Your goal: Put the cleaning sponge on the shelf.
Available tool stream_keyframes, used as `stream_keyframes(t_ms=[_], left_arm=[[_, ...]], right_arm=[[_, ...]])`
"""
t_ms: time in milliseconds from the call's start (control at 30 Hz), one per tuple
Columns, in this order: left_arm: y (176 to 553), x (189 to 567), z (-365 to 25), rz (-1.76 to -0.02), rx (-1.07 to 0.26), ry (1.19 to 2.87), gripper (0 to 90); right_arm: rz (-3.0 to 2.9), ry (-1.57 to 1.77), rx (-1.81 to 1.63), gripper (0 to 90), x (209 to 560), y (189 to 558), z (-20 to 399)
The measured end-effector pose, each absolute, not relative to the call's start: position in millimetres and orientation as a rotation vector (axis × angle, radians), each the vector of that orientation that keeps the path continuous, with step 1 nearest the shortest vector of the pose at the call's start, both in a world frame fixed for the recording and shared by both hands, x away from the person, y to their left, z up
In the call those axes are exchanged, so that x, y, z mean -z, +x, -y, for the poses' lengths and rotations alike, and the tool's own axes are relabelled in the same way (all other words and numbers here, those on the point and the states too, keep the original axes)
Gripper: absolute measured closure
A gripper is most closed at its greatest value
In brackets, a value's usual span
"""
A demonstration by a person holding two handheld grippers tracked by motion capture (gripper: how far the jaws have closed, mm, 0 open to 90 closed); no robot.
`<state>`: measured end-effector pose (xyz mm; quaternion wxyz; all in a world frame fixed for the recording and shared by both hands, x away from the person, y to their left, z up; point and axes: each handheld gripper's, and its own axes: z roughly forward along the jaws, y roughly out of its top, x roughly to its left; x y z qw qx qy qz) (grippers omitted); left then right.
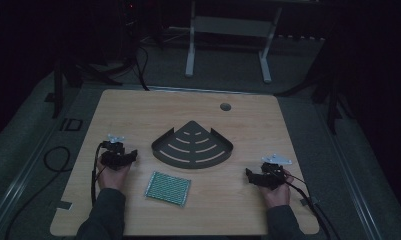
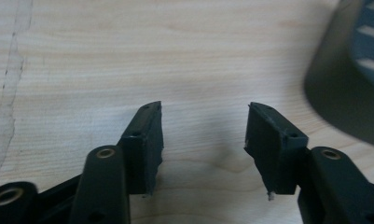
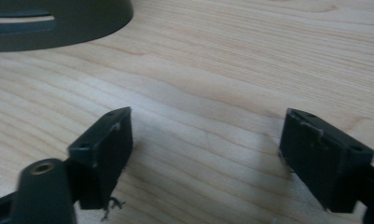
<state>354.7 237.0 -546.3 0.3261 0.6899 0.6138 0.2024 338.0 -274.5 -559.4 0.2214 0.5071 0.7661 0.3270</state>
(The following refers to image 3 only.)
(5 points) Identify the dark round base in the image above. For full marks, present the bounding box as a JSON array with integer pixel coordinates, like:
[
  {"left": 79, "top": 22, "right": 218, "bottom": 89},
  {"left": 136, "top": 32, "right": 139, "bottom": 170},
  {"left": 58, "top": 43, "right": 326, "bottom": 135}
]
[{"left": 0, "top": 0, "right": 134, "bottom": 53}]

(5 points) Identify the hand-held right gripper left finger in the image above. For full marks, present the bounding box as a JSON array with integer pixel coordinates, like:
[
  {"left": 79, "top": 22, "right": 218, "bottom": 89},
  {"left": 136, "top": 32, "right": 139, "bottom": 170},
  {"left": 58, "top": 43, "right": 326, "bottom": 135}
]
[{"left": 66, "top": 105, "right": 134, "bottom": 211}]

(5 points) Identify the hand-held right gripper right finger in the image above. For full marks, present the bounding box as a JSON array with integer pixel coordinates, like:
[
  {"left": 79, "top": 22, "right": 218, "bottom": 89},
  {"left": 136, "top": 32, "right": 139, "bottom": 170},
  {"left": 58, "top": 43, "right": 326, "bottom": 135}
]
[{"left": 278, "top": 107, "right": 374, "bottom": 215}]

